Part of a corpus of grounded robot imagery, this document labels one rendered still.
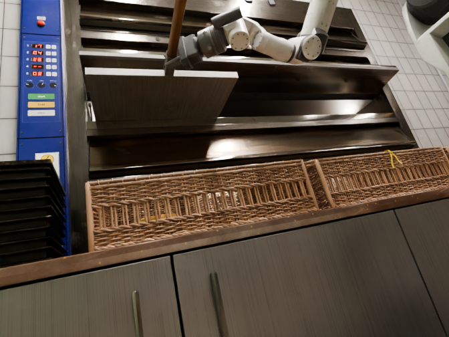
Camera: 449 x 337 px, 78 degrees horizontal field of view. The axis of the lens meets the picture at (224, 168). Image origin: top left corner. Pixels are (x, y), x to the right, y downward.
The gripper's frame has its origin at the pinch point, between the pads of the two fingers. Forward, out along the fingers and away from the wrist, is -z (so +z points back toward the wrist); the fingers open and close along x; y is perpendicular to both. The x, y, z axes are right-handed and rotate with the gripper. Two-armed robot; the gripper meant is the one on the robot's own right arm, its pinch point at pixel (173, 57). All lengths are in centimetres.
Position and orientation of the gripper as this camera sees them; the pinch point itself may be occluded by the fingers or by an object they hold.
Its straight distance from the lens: 103.3
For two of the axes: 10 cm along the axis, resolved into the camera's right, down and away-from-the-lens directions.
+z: 9.3, -2.9, -2.1
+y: -2.9, -2.5, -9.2
